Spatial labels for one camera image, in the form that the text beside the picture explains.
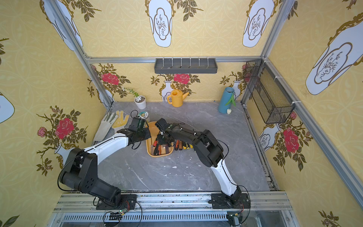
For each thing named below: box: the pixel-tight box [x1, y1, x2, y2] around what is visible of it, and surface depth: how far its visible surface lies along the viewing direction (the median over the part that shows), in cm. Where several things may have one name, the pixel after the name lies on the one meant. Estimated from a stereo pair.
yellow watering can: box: [167, 89, 190, 108], surface depth 116 cm
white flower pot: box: [133, 95, 147, 110], surface depth 115 cm
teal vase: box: [218, 86, 235, 114], surface depth 108 cm
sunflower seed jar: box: [138, 111, 149, 120], surface depth 105 cm
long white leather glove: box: [93, 112, 119, 142], surface depth 108 cm
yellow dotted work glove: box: [111, 110, 130, 133], surface depth 109 cm
